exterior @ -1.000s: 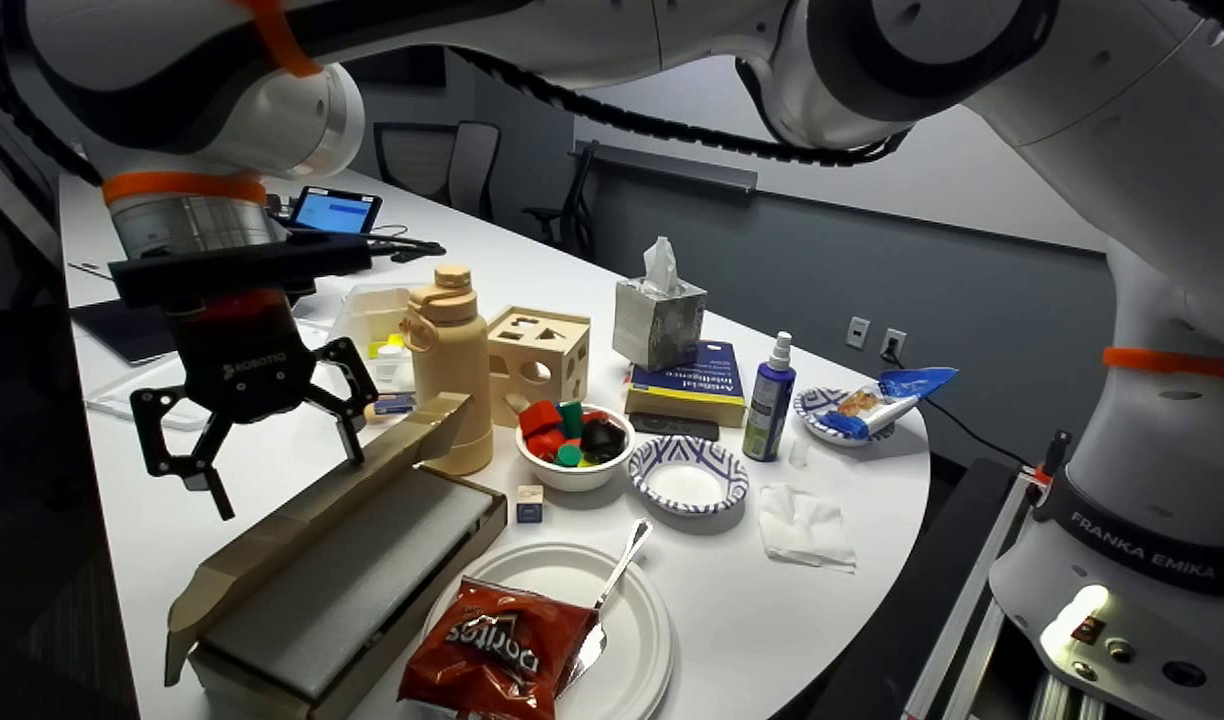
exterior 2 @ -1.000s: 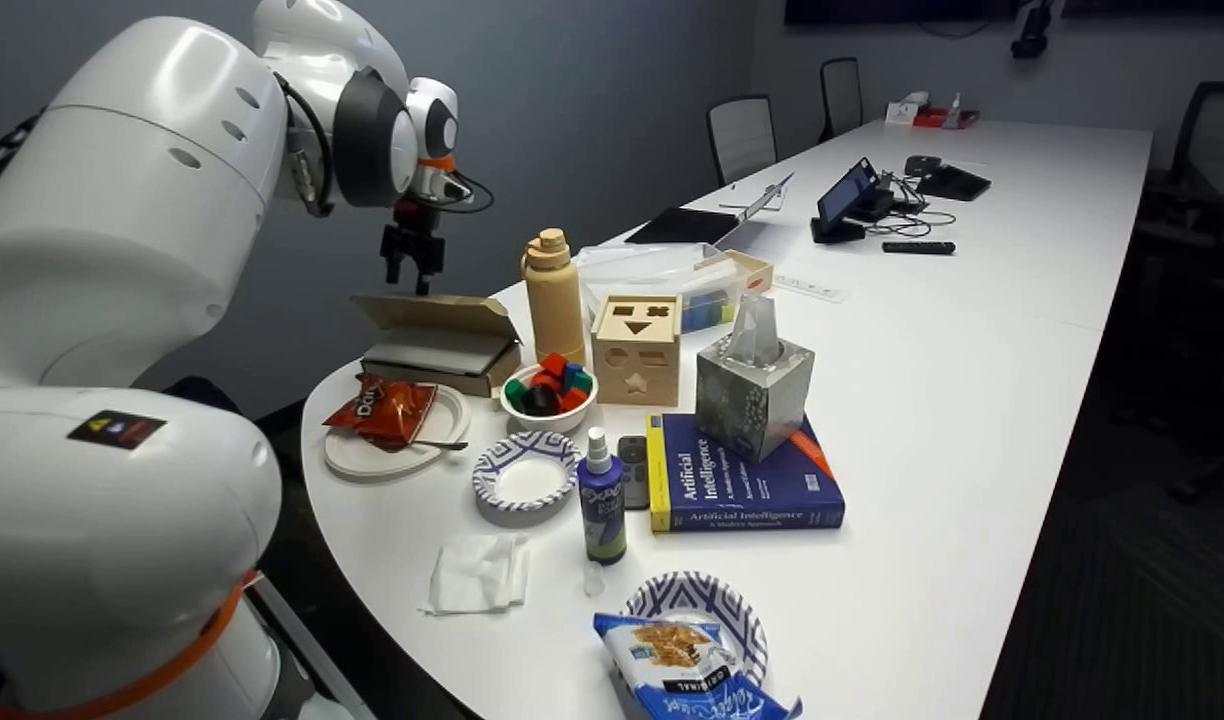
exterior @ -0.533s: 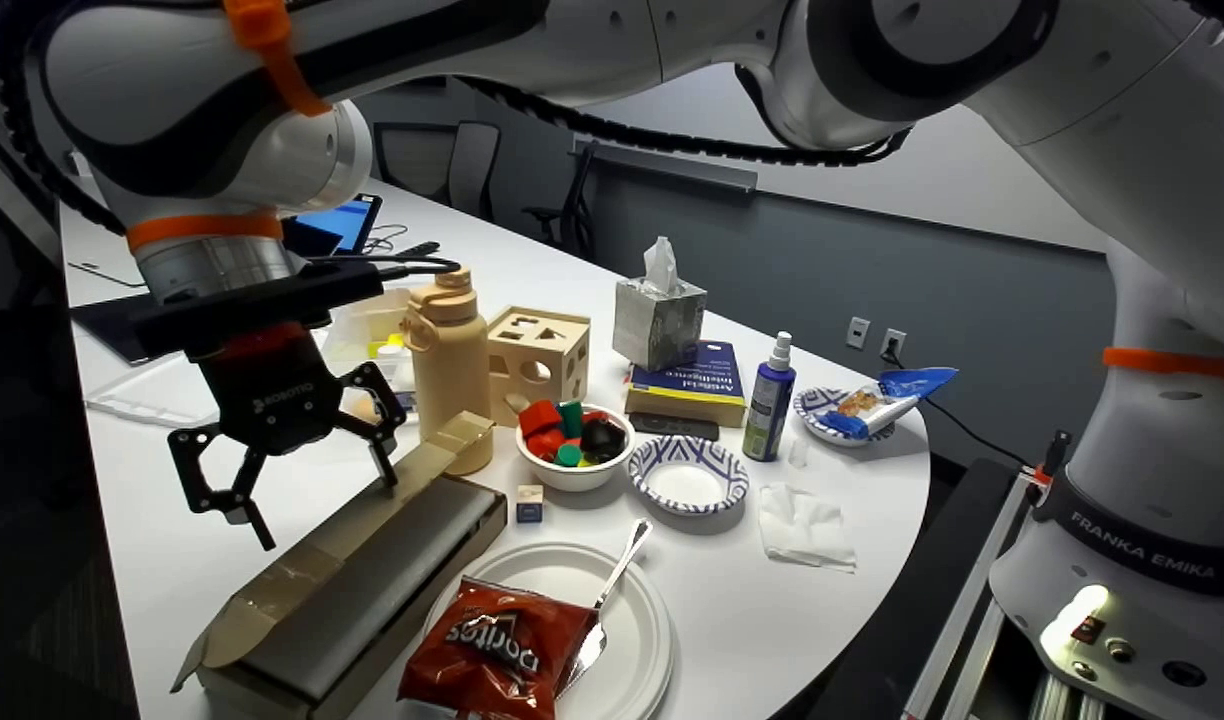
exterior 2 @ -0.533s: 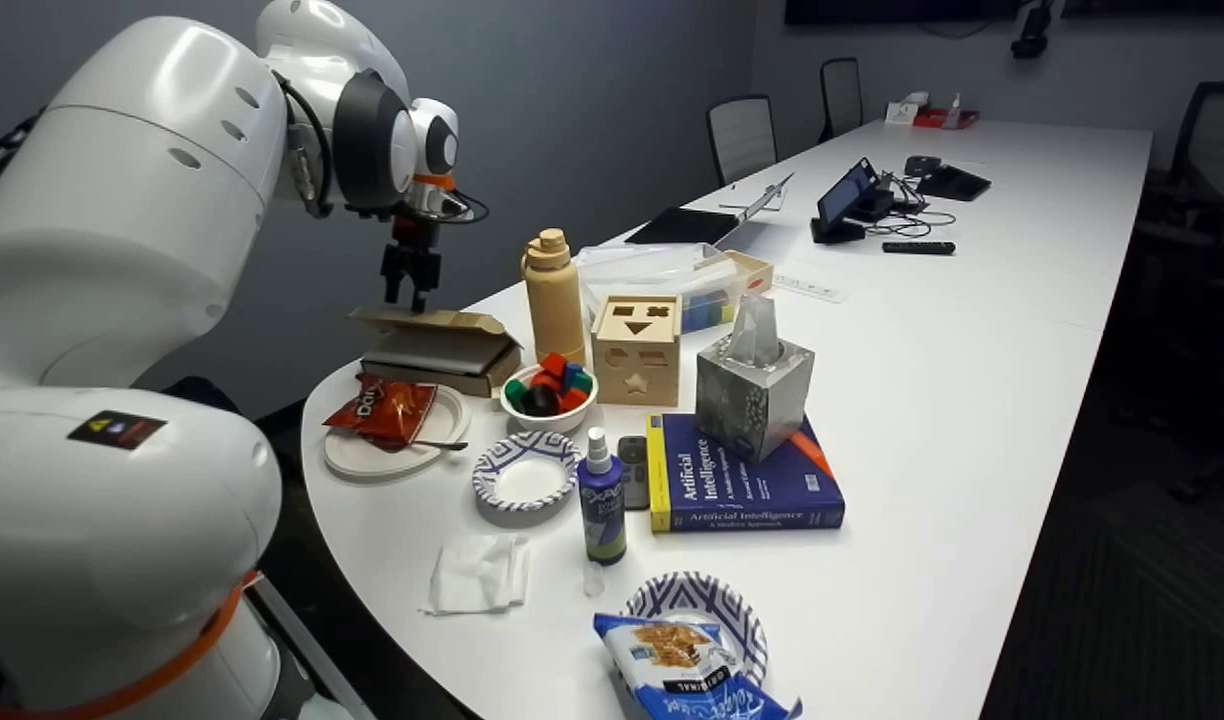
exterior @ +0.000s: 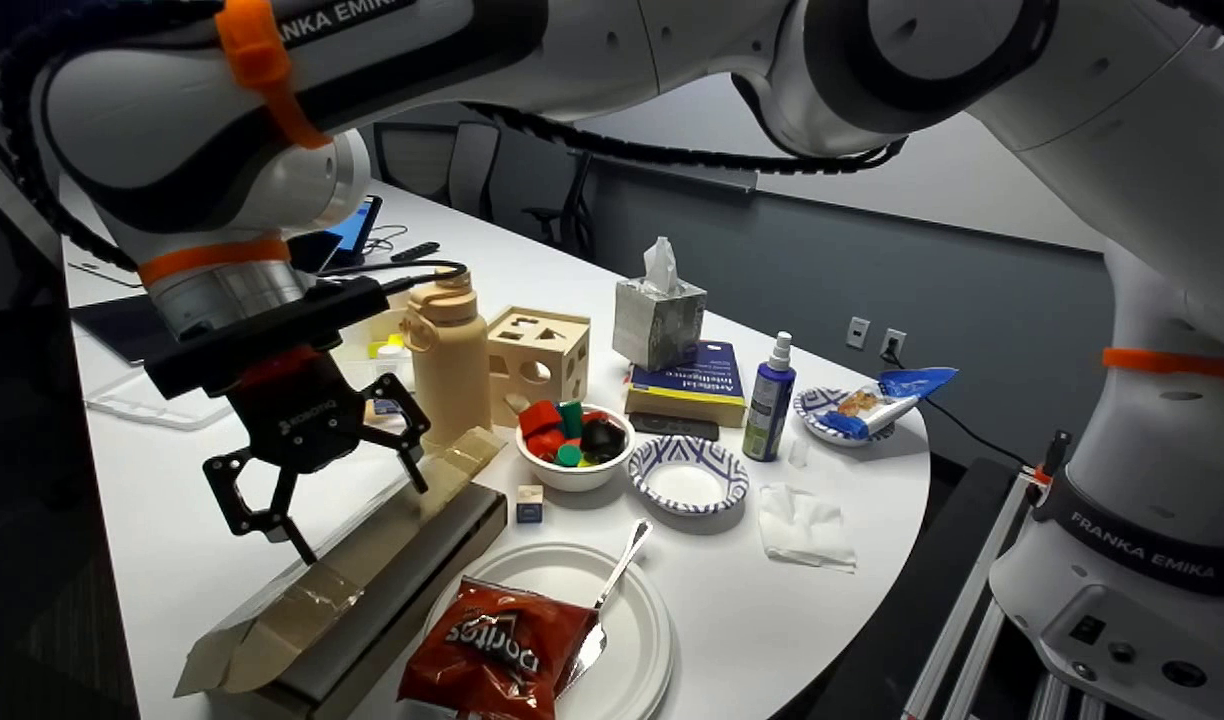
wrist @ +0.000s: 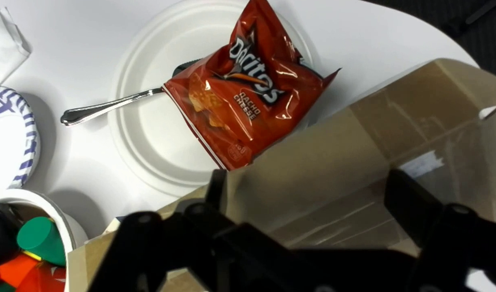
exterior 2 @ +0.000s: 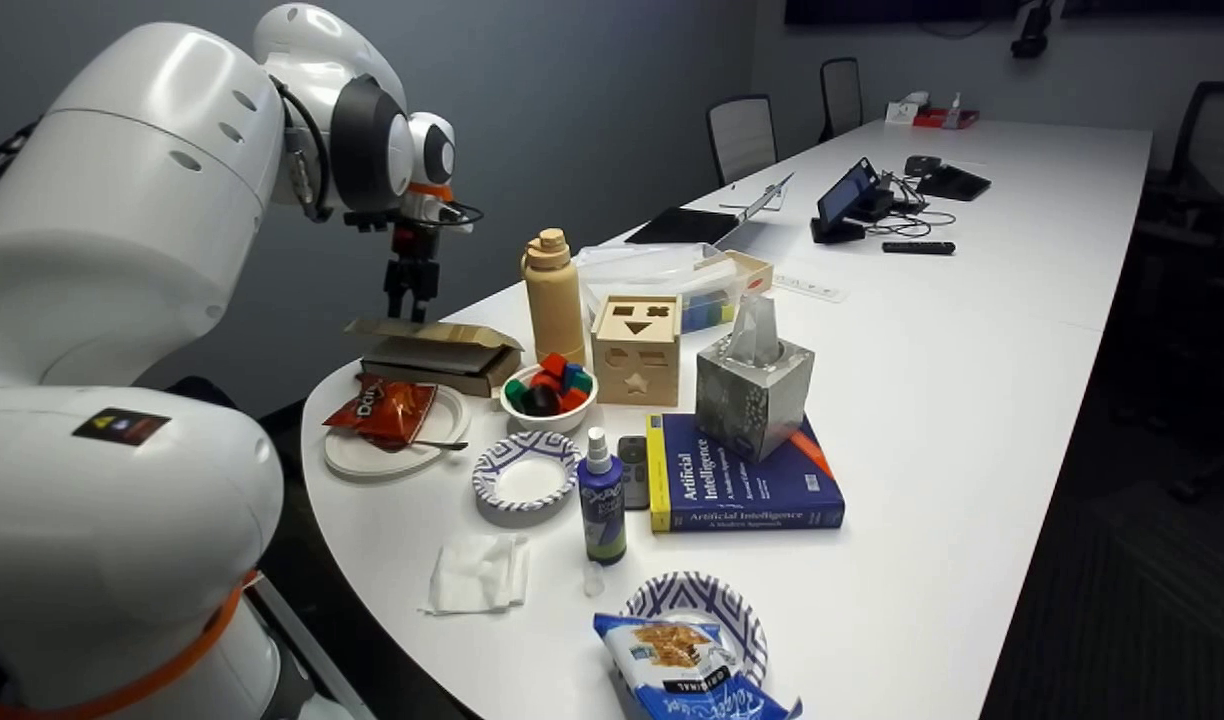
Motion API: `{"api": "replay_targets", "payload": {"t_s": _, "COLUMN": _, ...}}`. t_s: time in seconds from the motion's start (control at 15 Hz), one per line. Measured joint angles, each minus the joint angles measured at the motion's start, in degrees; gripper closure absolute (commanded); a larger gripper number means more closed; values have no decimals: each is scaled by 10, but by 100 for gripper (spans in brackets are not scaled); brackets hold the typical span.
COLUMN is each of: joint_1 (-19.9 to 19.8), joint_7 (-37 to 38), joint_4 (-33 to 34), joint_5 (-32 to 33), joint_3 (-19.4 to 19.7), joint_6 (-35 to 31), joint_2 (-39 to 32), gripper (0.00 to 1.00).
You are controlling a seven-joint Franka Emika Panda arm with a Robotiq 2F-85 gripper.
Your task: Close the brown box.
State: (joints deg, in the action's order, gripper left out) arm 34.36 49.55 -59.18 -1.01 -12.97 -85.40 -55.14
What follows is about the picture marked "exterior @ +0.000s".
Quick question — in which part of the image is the metal robot stand frame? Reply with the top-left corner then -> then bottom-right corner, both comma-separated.
901,457 -> 1061,720

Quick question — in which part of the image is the brown cardboard box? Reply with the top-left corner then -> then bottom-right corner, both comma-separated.
173,423 -> 514,720

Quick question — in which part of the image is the thin black power cable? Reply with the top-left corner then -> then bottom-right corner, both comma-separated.
920,398 -> 1046,474

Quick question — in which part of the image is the wooden shape sorter box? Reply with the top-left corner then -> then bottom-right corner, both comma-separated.
484,304 -> 598,428

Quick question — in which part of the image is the small yellow object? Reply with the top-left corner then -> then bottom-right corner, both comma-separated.
364,328 -> 417,363

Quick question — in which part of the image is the tablet with blue screen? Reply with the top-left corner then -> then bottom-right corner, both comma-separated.
288,194 -> 394,279

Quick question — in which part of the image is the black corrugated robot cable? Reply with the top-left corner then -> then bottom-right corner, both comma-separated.
0,0 -> 912,273

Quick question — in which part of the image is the white bowl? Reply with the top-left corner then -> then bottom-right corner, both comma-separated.
514,398 -> 637,501

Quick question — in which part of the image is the dark flat laptop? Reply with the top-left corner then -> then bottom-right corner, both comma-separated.
67,294 -> 175,363

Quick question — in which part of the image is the black handheld device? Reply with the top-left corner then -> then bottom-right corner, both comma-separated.
627,410 -> 729,446

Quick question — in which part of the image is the blue patterned paper plate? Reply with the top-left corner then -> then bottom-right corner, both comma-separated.
793,386 -> 934,452

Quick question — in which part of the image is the blue Artificial Intelligence book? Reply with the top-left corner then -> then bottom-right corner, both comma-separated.
622,335 -> 753,432

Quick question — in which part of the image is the blue spray bottle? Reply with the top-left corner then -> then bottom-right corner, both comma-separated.
742,328 -> 799,470

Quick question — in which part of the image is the black office chair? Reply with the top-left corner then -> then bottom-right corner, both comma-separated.
367,116 -> 606,257

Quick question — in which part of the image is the white paper cupcake liner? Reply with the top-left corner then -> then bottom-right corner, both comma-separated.
622,432 -> 753,522

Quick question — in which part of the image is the clear plastic bag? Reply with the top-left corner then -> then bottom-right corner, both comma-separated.
756,477 -> 865,576

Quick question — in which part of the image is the grey tissue box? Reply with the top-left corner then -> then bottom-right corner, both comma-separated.
607,231 -> 712,376

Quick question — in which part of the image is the black toy block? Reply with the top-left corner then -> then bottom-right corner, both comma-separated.
575,411 -> 632,464

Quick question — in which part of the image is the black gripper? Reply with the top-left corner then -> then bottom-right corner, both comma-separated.
202,344 -> 437,569

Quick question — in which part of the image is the blue white pretzel bag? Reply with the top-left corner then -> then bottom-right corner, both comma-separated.
815,363 -> 964,446

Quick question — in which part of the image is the red Doritos chip bag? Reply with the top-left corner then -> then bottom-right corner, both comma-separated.
396,576 -> 602,720

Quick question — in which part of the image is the white paper plate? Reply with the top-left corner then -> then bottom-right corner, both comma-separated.
460,537 -> 676,720

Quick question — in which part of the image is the orange cable strap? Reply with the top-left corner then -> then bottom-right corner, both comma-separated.
138,231 -> 298,294
214,0 -> 331,154
1095,344 -> 1224,393

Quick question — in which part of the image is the small wooden cube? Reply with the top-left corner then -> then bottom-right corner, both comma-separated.
514,479 -> 551,528

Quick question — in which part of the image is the tan water bottle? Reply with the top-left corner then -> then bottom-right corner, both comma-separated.
396,262 -> 497,452

